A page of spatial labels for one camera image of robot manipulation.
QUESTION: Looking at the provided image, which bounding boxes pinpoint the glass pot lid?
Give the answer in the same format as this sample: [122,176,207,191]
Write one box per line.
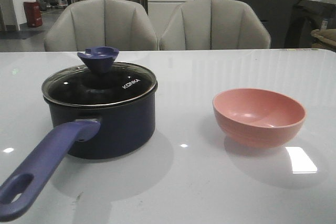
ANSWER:
[41,46,158,108]

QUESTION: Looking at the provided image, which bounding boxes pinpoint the pink bowl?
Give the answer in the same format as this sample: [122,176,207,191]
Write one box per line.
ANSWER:
[213,88,307,148]

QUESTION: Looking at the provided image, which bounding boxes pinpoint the right grey chair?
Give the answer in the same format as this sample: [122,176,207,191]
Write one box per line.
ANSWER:
[160,0,271,50]

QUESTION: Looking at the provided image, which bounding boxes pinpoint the grey chair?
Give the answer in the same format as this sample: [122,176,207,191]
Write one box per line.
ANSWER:
[44,0,159,52]
[160,0,271,50]

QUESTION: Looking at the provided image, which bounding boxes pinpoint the left grey chair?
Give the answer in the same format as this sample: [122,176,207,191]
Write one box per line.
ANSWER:
[44,0,159,52]

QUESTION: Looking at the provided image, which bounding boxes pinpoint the red bin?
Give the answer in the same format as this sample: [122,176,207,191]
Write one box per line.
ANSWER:
[24,1,43,27]

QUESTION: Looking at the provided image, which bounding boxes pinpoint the beige cushion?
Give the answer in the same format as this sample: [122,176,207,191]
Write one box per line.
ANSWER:
[311,29,336,52]

